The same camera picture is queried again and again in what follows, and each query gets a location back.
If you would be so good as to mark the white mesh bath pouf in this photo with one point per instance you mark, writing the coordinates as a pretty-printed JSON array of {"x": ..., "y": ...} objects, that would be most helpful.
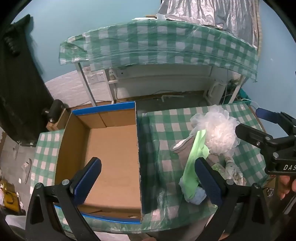
[{"x": 219, "y": 132}]

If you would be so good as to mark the teal cloth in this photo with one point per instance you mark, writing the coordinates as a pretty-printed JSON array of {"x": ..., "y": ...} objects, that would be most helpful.
[{"x": 245, "y": 95}]

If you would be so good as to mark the black clamp knob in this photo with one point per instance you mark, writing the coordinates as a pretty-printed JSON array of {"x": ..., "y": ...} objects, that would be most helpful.
[{"x": 55, "y": 111}]

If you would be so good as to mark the person's right hand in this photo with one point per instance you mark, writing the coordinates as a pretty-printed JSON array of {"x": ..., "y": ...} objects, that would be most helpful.
[{"x": 284, "y": 185}]

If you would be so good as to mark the cardboard box with blue edges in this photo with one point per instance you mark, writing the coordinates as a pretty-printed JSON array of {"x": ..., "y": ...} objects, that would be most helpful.
[{"x": 111, "y": 162}]

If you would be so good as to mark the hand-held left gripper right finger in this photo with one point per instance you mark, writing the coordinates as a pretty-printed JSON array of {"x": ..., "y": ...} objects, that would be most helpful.
[{"x": 208, "y": 183}]

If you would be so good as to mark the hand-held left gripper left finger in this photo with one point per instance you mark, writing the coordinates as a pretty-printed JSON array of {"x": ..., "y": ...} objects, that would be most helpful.
[{"x": 89, "y": 178}]

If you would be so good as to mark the white desk frame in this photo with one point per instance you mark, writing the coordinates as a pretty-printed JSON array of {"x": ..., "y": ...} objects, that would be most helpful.
[{"x": 161, "y": 78}]

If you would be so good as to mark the silver foil sheet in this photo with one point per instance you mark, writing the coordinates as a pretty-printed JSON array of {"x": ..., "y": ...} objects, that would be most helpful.
[{"x": 208, "y": 14}]

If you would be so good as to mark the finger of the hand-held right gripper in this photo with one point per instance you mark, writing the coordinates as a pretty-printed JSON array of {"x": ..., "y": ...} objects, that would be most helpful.
[
  {"x": 266, "y": 114},
  {"x": 249, "y": 134}
]

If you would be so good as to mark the yellow bag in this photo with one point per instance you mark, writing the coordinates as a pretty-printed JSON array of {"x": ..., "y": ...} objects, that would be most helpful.
[{"x": 9, "y": 197}]

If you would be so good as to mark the light green cloth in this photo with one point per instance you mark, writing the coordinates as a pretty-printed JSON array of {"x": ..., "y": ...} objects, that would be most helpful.
[{"x": 192, "y": 166}]

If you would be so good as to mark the pale patterned sock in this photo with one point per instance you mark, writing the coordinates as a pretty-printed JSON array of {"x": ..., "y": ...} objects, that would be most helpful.
[{"x": 233, "y": 171}]

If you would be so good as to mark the white wall outlet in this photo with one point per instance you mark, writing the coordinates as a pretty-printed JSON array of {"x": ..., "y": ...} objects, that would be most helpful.
[{"x": 96, "y": 77}]

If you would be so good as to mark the dark cloth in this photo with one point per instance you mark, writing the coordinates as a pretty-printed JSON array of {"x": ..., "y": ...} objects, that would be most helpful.
[{"x": 20, "y": 81}]

